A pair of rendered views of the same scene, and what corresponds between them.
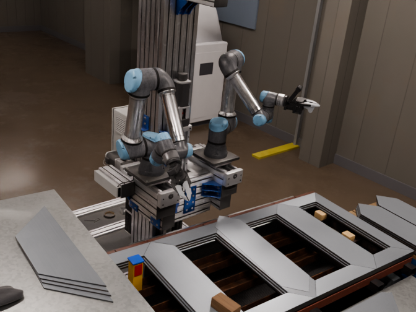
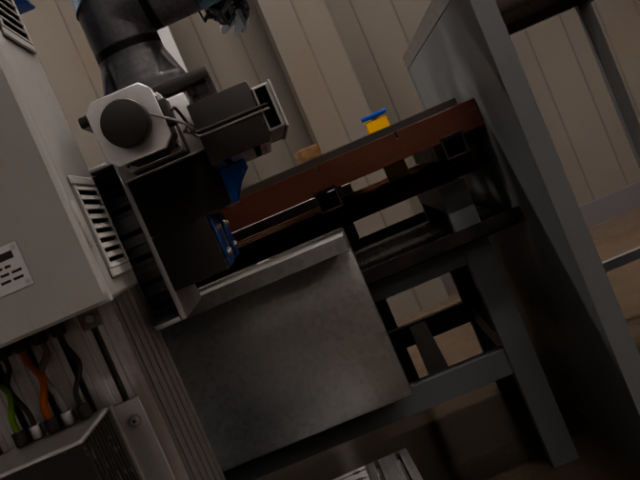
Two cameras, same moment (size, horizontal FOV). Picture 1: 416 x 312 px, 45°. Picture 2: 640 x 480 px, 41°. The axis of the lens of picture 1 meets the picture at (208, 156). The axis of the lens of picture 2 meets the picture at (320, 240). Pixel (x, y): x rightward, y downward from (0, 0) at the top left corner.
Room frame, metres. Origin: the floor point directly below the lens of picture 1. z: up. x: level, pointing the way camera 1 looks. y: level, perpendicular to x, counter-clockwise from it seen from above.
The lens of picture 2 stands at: (3.62, 1.45, 0.79)
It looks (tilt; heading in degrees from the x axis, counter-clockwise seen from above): 4 degrees down; 221
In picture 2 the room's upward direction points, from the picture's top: 23 degrees counter-clockwise
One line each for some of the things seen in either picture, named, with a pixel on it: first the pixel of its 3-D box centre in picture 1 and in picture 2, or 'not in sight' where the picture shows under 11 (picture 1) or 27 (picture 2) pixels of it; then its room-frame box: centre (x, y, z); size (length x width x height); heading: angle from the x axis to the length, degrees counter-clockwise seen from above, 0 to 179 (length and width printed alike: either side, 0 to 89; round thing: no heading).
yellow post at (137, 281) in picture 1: (135, 278); (390, 157); (1.94, 0.29, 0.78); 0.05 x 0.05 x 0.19; 38
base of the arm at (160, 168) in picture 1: (151, 163); (138, 72); (2.59, 0.32, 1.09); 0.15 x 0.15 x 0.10
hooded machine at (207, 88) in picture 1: (187, 60); not in sight; (6.45, 0.38, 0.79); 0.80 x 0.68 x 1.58; 43
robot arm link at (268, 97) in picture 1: (269, 98); not in sight; (2.95, -0.34, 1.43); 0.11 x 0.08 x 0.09; 69
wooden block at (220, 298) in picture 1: (225, 306); (309, 156); (1.70, -0.14, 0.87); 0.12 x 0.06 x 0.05; 48
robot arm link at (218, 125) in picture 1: (218, 129); not in sight; (2.93, -0.05, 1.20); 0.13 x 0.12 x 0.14; 159
